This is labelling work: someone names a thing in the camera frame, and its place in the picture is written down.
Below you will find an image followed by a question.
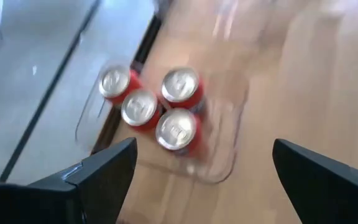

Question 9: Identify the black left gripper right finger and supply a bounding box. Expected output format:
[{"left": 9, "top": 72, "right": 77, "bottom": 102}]
[{"left": 272, "top": 138, "right": 358, "bottom": 224}]

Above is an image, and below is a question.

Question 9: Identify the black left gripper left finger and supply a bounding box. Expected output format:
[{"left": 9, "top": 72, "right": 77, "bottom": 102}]
[{"left": 28, "top": 137, "right": 138, "bottom": 224}]

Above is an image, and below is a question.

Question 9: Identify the red can with blue label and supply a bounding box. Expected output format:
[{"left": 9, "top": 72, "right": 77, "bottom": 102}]
[
  {"left": 154, "top": 107, "right": 203, "bottom": 158},
  {"left": 98, "top": 63, "right": 143, "bottom": 106},
  {"left": 160, "top": 67, "right": 206, "bottom": 116},
  {"left": 120, "top": 88, "right": 164, "bottom": 133}
]

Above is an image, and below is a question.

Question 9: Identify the clear plastic bin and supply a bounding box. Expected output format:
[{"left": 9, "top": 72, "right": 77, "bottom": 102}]
[{"left": 74, "top": 57, "right": 252, "bottom": 185}]

